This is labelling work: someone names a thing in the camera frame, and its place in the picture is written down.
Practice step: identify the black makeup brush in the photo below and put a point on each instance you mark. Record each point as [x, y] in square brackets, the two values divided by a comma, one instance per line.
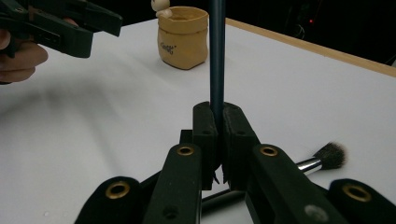
[331, 155]

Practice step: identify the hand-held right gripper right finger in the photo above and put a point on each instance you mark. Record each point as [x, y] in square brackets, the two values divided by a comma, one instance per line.
[280, 186]

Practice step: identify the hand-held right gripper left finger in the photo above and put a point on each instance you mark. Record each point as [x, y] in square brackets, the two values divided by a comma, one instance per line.
[174, 186]

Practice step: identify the yellow bear pen holder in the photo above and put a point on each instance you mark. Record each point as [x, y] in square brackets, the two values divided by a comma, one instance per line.
[183, 43]

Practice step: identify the dark blue pencil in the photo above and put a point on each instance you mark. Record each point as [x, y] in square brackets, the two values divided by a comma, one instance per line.
[217, 62]

